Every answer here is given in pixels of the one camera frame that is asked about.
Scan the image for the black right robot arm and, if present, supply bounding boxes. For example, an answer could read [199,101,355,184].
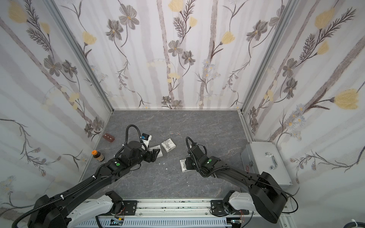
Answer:
[186,141,289,223]

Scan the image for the brown bottle orange cap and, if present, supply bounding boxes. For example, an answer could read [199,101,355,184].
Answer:
[92,150,105,162]

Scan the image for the white jewelry box lid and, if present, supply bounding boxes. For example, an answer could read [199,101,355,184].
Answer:
[180,159,189,173]

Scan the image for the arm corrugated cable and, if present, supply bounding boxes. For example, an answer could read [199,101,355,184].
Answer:
[124,124,143,149]
[185,136,200,172]

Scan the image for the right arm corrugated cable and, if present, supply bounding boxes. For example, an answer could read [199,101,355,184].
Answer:
[185,136,200,172]

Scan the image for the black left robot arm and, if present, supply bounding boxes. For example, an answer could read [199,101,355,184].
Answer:
[11,141,160,228]

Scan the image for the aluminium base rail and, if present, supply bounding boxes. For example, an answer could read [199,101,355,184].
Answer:
[77,197,294,228]

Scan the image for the silver metal case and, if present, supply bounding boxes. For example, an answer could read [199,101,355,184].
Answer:
[241,142,293,189]

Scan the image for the small brown red box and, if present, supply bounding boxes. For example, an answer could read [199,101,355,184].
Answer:
[103,133,115,143]

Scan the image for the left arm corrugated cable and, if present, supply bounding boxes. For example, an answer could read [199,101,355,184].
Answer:
[124,124,143,149]

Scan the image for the white jewelry box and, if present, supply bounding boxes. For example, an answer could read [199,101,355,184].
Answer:
[161,138,176,153]
[149,145,163,158]

